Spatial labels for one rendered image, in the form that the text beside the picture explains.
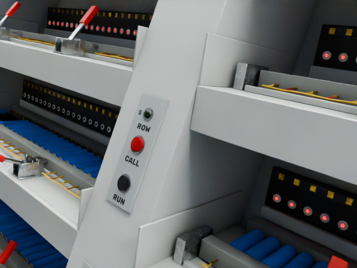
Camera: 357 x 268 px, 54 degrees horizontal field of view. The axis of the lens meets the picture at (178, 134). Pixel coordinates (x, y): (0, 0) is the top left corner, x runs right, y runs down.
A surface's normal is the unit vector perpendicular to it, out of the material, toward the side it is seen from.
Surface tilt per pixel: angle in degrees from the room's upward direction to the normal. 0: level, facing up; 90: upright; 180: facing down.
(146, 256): 90
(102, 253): 90
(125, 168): 90
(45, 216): 106
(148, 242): 90
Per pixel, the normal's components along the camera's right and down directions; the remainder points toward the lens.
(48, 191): 0.15, -0.96
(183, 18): -0.59, -0.20
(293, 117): -0.66, 0.06
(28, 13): 0.74, 0.26
